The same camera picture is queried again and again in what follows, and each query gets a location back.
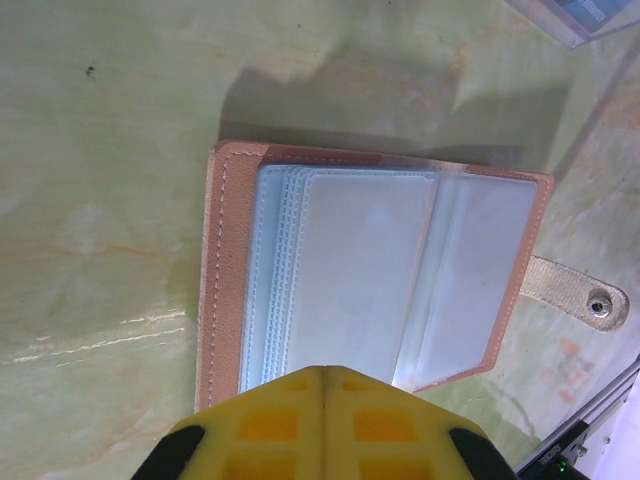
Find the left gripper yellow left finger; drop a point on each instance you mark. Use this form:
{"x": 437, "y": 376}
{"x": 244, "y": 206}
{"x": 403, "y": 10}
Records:
{"x": 260, "y": 430}

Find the blue credit card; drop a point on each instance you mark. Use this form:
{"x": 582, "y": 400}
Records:
{"x": 595, "y": 9}

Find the clear acrylic card stand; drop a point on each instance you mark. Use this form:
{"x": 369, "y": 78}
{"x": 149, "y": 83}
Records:
{"x": 565, "y": 22}

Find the aluminium frame rail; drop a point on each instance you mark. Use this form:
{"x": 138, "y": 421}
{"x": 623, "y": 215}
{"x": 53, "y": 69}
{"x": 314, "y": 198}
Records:
{"x": 580, "y": 415}

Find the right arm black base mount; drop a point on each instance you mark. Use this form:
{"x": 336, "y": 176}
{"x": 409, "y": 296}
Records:
{"x": 567, "y": 457}

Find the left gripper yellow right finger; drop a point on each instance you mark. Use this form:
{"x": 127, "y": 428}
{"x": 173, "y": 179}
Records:
{"x": 400, "y": 430}

